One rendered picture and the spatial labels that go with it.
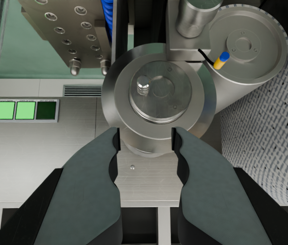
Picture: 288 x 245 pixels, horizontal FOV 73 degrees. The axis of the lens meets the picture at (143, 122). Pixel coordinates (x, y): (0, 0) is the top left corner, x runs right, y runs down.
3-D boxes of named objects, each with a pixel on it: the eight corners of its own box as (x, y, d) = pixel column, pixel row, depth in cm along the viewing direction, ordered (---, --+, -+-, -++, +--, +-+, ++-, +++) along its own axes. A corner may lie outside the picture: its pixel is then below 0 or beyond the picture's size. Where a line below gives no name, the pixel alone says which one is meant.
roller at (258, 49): (281, 6, 28) (294, 84, 26) (214, 79, 53) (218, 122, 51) (198, 5, 28) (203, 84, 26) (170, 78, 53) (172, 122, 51)
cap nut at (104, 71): (110, 59, 59) (110, 73, 59) (112, 65, 63) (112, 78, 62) (98, 59, 59) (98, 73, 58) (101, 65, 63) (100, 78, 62)
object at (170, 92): (197, 116, 22) (132, 123, 22) (192, 120, 24) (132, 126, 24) (187, 57, 24) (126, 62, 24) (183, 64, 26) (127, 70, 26)
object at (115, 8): (118, -48, 30) (114, 63, 26) (127, 43, 53) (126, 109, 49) (114, -49, 30) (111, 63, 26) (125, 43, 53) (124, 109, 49)
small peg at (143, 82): (151, 86, 20) (137, 87, 20) (149, 95, 23) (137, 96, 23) (149, 74, 20) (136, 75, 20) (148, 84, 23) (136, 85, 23)
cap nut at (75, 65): (79, 59, 59) (78, 73, 58) (82, 65, 63) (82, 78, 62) (67, 59, 59) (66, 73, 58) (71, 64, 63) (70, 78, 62)
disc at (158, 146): (212, 43, 27) (221, 153, 24) (211, 44, 27) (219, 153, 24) (103, 42, 26) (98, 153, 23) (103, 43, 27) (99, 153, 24)
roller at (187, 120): (201, 52, 26) (207, 139, 24) (171, 106, 51) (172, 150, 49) (114, 52, 26) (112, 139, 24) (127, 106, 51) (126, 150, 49)
